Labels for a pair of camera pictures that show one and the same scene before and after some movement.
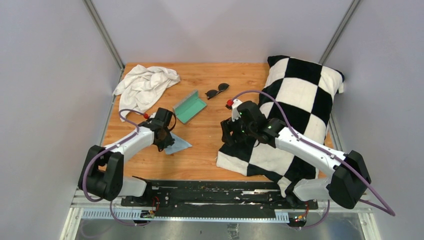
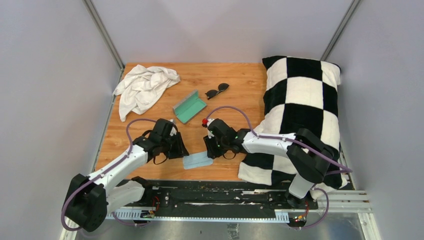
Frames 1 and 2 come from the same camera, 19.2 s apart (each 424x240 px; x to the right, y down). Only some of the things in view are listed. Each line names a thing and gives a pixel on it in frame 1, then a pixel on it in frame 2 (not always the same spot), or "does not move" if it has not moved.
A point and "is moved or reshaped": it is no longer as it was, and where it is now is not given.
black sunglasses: [221, 87] does not move
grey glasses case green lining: [188, 107] does not move
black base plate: [214, 198] does not move
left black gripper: [169, 141] to [180, 150]
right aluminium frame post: [340, 32] does not move
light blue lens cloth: [179, 144] is moved or reshaped
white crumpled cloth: [139, 89] does not move
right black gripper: [228, 126] to [211, 152]
